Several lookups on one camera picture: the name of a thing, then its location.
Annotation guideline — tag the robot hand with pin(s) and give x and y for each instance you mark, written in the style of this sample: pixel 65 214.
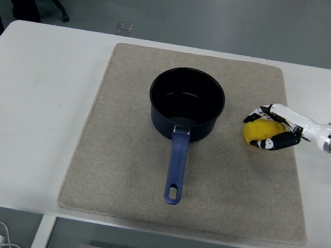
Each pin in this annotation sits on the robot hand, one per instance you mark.
pixel 312 131

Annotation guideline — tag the yellow potato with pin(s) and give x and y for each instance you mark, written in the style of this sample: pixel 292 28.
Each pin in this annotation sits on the yellow potato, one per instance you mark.
pixel 261 130

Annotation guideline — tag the beige fabric mat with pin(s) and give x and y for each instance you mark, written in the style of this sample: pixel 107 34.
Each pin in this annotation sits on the beige fabric mat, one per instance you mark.
pixel 119 154

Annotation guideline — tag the metal floor socket plate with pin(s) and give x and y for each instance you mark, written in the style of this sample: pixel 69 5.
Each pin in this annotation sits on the metal floor socket plate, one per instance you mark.
pixel 124 27

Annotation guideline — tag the white table leg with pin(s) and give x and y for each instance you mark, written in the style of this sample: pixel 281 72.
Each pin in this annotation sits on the white table leg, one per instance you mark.
pixel 41 235

